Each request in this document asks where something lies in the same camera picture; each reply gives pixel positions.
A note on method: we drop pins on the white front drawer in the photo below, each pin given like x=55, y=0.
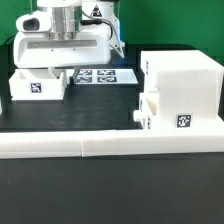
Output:
x=147, y=111

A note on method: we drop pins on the white drawer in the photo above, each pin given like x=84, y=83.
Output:
x=147, y=111
x=36, y=84

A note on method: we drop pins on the white fiducial marker plate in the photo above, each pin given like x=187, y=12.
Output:
x=106, y=77

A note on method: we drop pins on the white L-shaped fence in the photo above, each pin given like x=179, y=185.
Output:
x=106, y=143

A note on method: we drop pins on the white drawer cabinet box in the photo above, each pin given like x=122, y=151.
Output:
x=189, y=84

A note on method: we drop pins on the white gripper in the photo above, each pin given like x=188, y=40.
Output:
x=57, y=38

